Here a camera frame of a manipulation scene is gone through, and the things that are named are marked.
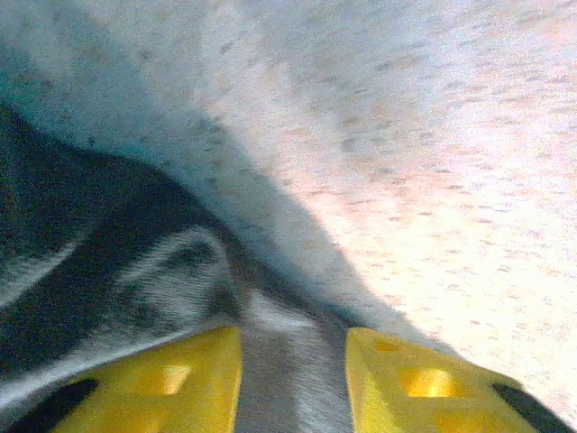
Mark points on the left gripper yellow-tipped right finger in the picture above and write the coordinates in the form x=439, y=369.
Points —
x=424, y=388

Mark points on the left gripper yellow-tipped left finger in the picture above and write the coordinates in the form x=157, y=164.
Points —
x=162, y=383

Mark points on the dark grey t-shirt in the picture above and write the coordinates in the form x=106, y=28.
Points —
x=112, y=252

